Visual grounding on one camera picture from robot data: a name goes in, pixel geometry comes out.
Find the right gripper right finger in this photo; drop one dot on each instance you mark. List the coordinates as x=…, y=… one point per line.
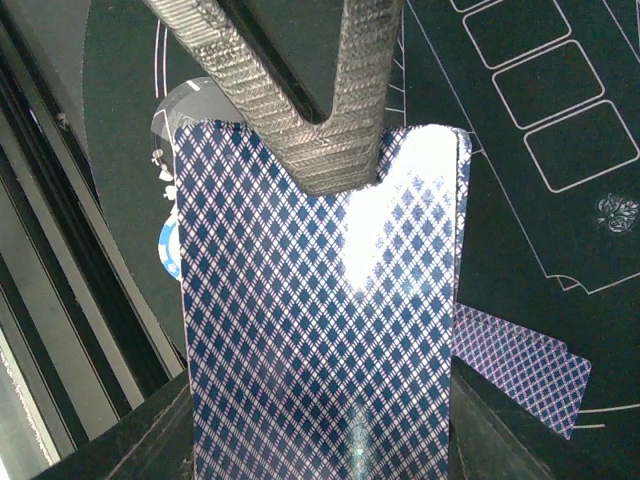
x=492, y=437

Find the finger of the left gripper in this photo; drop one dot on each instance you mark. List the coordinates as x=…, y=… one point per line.
x=214, y=36
x=342, y=151

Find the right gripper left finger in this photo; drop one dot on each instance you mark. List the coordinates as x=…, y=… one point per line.
x=155, y=441

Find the blue card mat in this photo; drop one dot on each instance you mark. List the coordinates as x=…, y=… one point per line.
x=534, y=370

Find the blue playing card deck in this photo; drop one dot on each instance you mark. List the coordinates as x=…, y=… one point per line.
x=319, y=329

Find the white chip mat bottom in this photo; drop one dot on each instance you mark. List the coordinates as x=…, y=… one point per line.
x=169, y=247

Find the clear round dealer button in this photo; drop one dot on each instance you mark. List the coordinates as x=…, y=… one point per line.
x=192, y=101

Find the round black poker mat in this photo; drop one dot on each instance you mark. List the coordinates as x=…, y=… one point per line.
x=549, y=92

